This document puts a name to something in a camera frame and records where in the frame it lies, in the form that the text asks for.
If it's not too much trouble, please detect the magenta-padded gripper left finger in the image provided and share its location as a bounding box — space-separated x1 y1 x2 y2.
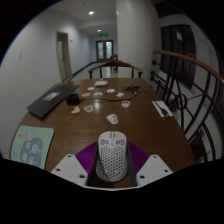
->
50 141 100 188

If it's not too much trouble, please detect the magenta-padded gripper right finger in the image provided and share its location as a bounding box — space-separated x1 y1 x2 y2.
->
126 141 174 188

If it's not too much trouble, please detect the white perforated computer mouse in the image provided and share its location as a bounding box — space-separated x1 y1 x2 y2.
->
95 130 130 183

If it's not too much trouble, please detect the pale green printed mouse pad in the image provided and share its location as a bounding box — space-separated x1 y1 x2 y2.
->
10 125 55 170

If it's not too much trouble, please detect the white paper card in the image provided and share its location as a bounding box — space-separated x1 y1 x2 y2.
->
151 100 175 118

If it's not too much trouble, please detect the small black box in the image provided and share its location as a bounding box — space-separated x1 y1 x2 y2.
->
65 92 81 106

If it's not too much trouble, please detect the small pink sticker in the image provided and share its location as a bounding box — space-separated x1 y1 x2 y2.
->
121 99 132 109

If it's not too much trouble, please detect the black closed laptop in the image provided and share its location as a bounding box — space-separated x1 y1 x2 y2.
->
26 84 81 120

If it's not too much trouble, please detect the flat white box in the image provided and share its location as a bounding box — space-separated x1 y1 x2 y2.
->
93 79 108 88

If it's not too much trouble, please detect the wooden armchair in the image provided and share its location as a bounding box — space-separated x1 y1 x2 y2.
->
87 59 145 80

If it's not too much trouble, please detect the white corridor door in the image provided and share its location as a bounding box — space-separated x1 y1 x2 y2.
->
55 30 74 82

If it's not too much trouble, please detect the black railing with wooden handrail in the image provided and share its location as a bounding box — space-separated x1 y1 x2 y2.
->
151 49 224 164

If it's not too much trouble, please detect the glazed double door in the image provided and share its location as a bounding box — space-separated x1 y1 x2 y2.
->
95 39 115 63

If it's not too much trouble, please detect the dark framed window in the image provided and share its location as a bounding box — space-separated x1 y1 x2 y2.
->
160 24 198 89

